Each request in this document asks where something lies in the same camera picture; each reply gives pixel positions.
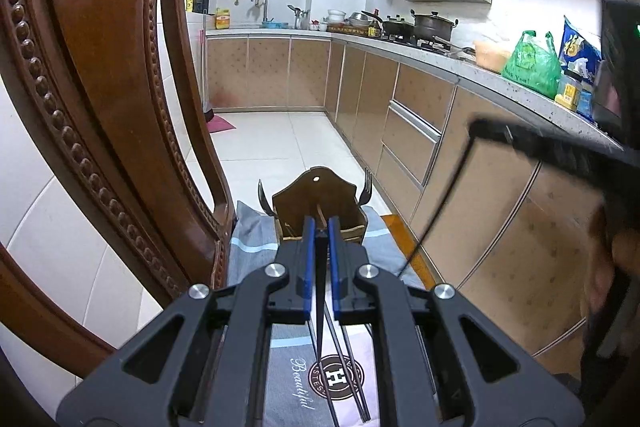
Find wooden utensil holder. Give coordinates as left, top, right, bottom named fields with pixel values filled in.
left=270, top=167, right=368, bottom=244

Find black chopstick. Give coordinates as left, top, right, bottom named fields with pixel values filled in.
left=323, top=303, right=371, bottom=423
left=314, top=205, right=340, bottom=427

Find black cooking pot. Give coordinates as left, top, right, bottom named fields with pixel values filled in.
left=411, top=10, right=459, bottom=41

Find green plastic bag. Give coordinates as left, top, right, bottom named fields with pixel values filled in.
left=501, top=30, right=562, bottom=98

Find pink floor mat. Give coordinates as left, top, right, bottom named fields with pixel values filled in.
left=206, top=115, right=235, bottom=133

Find kitchen cabinets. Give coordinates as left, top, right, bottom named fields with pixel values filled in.
left=206, top=36, right=601, bottom=374

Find grey striped cloth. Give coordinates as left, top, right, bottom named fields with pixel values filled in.
left=226, top=199, right=426, bottom=427

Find metal fork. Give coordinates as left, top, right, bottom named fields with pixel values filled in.
left=358, top=170, right=373, bottom=206

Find carved wooden chair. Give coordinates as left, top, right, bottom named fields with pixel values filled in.
left=0, top=0, right=238, bottom=381

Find dark spoon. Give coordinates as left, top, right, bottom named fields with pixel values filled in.
left=257, top=180, right=277, bottom=218

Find blue snack bag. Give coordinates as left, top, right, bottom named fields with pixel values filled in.
left=559, top=17, right=602, bottom=84

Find right hand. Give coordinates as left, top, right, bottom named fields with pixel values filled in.
left=580, top=207, right=634, bottom=315

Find black wok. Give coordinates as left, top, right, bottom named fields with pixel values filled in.
left=362, top=11, right=414, bottom=40

